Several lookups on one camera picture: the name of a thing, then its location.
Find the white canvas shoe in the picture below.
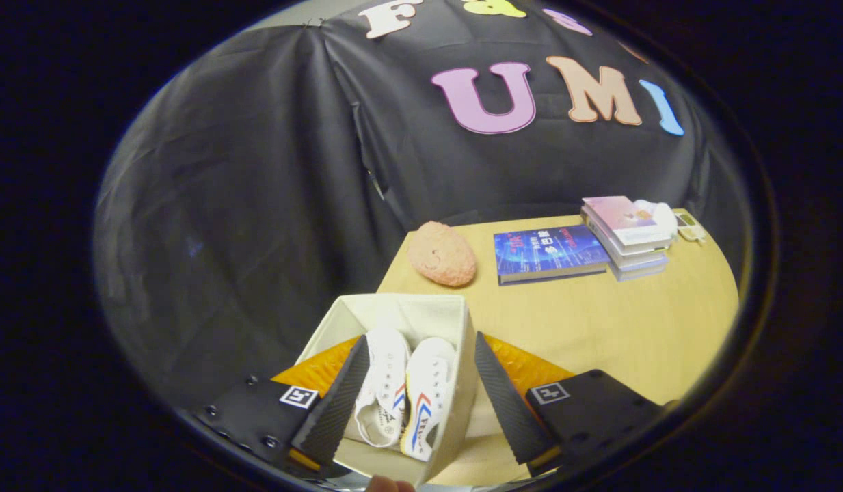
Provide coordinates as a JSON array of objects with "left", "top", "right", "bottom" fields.
[
  {"left": 355, "top": 328, "right": 412, "bottom": 448},
  {"left": 399, "top": 337, "right": 457, "bottom": 462}
]

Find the small makeup palette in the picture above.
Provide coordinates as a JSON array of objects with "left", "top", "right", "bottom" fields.
[{"left": 675, "top": 212, "right": 708, "bottom": 243}]

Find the white fluffy cloth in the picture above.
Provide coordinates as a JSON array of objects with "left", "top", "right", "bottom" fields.
[{"left": 633, "top": 200, "right": 678, "bottom": 236}]

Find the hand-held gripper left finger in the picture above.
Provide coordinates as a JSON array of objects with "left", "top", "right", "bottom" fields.
[{"left": 192, "top": 335, "right": 371, "bottom": 476}]

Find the grey cover book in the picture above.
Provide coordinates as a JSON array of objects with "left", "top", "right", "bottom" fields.
[{"left": 583, "top": 210, "right": 671, "bottom": 269}]

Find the pink cover book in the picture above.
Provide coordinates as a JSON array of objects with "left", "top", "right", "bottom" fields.
[{"left": 582, "top": 197, "right": 675, "bottom": 248}]

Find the dark blue cover book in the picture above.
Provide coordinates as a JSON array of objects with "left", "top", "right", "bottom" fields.
[{"left": 493, "top": 224, "right": 611, "bottom": 286}]

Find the beige fabric storage box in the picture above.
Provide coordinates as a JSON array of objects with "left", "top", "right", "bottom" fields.
[{"left": 295, "top": 292, "right": 478, "bottom": 487}]

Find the black backdrop cloth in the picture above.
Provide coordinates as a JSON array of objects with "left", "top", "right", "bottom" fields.
[{"left": 93, "top": 0, "right": 747, "bottom": 411}]

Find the pink textured sponge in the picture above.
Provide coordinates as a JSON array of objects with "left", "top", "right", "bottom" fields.
[{"left": 407, "top": 221, "right": 477, "bottom": 286}]

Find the light blue cover book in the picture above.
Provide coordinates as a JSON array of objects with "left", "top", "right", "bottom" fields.
[{"left": 609, "top": 254, "right": 668, "bottom": 282}]

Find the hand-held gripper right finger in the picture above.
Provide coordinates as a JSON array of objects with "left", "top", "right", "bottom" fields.
[{"left": 474, "top": 332, "right": 666, "bottom": 478}]

